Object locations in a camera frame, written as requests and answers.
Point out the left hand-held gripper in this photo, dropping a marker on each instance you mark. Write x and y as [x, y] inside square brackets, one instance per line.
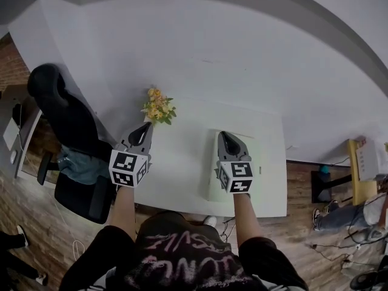
[124, 165]

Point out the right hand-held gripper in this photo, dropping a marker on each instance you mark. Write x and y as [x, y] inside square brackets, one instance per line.
[241, 174]

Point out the pale green mat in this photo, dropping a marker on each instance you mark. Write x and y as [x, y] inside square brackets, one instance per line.
[207, 162]

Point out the person's left forearm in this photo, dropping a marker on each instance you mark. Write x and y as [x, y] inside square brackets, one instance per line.
[122, 211]

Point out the person's right forearm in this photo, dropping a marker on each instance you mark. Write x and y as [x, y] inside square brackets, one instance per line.
[247, 220]

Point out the yellow artificial flower bouquet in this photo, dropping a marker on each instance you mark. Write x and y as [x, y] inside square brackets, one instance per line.
[159, 108]

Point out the white table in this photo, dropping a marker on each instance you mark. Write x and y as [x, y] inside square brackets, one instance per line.
[179, 168]

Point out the teal garment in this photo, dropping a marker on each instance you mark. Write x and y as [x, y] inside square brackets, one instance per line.
[78, 167]

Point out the black office chair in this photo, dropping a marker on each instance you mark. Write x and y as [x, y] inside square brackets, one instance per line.
[69, 123]

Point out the person's white shoe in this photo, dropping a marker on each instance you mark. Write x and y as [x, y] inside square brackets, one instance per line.
[210, 221]

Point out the small teal object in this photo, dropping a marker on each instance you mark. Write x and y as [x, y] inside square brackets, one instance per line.
[325, 170]

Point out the person's black printed t-shirt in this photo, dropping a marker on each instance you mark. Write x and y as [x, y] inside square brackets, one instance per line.
[182, 253]

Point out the white mouse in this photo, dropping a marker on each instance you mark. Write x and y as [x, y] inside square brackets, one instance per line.
[13, 157]

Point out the silver laptop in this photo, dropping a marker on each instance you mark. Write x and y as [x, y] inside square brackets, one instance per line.
[10, 132]

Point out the white microwave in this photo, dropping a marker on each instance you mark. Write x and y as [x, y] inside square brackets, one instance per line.
[366, 159]

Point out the yellow wooden desk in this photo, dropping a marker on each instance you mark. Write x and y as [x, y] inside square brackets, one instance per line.
[365, 192]

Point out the dark desk with white frame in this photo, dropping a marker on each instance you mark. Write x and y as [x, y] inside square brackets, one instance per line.
[28, 126]

